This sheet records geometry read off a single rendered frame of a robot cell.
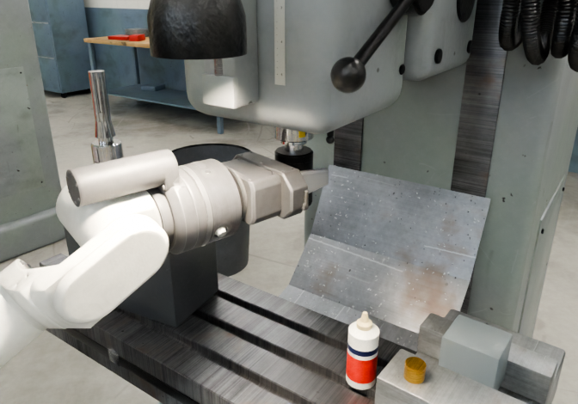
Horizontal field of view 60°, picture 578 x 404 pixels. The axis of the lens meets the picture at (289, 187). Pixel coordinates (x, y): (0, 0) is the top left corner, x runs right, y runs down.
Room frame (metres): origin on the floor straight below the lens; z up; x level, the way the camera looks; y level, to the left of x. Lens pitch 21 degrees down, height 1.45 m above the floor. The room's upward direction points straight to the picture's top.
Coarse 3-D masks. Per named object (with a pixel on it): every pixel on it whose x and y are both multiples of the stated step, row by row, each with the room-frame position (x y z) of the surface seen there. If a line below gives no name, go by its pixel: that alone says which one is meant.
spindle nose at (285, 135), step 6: (276, 132) 0.57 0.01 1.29; (282, 132) 0.57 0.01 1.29; (288, 132) 0.56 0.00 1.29; (294, 132) 0.56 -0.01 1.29; (306, 132) 0.57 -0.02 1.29; (276, 138) 0.57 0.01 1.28; (282, 138) 0.57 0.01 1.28; (288, 138) 0.56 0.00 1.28; (294, 138) 0.56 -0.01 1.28; (300, 138) 0.56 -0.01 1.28; (306, 138) 0.57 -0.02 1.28
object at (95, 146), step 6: (114, 138) 0.79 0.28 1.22; (90, 144) 0.77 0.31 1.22; (96, 144) 0.76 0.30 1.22; (102, 144) 0.76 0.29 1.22; (108, 144) 0.76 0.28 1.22; (114, 144) 0.76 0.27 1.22; (120, 144) 0.78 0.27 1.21; (96, 150) 0.75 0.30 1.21; (102, 150) 0.75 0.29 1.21; (108, 150) 0.76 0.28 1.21
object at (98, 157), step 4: (92, 152) 0.76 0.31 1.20; (96, 152) 0.75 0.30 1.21; (100, 152) 0.75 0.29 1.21; (104, 152) 0.75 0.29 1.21; (108, 152) 0.76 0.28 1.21; (112, 152) 0.76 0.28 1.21; (116, 152) 0.76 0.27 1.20; (120, 152) 0.77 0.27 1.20; (96, 156) 0.76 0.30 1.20; (100, 156) 0.75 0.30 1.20; (104, 156) 0.75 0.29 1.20; (108, 156) 0.75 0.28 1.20; (112, 156) 0.76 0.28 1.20; (116, 156) 0.76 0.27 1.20; (120, 156) 0.77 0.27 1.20; (96, 160) 0.76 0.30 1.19; (100, 160) 0.75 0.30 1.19; (104, 160) 0.75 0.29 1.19; (108, 160) 0.75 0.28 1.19
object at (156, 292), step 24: (72, 240) 0.74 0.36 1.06; (168, 264) 0.65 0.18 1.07; (192, 264) 0.70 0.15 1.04; (216, 264) 0.76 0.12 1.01; (144, 288) 0.68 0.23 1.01; (168, 288) 0.66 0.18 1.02; (192, 288) 0.69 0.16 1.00; (216, 288) 0.75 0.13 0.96; (144, 312) 0.68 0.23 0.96; (168, 312) 0.66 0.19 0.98; (192, 312) 0.69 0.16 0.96
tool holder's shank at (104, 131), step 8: (88, 72) 0.77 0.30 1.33; (96, 72) 0.77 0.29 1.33; (104, 72) 0.78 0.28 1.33; (96, 80) 0.77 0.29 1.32; (104, 80) 0.77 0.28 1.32; (96, 88) 0.77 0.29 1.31; (104, 88) 0.77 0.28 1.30; (96, 96) 0.76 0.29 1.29; (104, 96) 0.77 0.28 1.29; (96, 104) 0.76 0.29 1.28; (104, 104) 0.77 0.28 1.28; (96, 112) 0.77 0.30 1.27; (104, 112) 0.77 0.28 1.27; (96, 120) 0.77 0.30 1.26; (104, 120) 0.77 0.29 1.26; (96, 128) 0.77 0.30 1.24; (104, 128) 0.76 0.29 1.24; (112, 128) 0.77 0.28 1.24; (96, 136) 0.76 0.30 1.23; (104, 136) 0.76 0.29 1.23; (112, 136) 0.77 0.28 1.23
